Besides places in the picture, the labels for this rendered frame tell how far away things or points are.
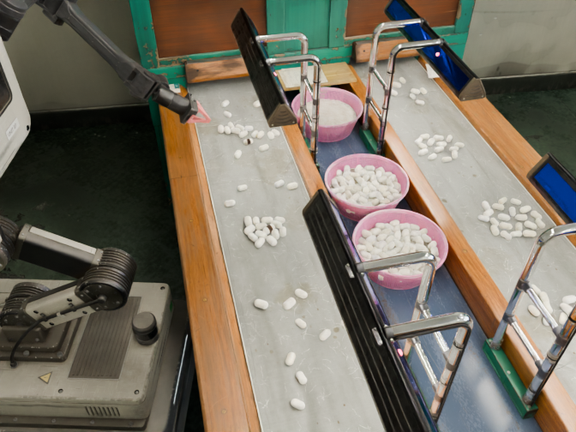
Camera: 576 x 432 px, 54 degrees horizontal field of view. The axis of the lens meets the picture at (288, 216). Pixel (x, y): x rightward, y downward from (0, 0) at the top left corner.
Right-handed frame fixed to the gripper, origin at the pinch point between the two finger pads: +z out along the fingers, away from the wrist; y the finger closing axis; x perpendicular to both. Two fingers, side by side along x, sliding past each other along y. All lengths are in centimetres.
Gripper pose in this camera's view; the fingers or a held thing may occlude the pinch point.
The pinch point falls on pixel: (207, 120)
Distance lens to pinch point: 192.1
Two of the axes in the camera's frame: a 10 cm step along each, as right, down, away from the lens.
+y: -2.3, -6.7, 7.1
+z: 7.5, 3.5, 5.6
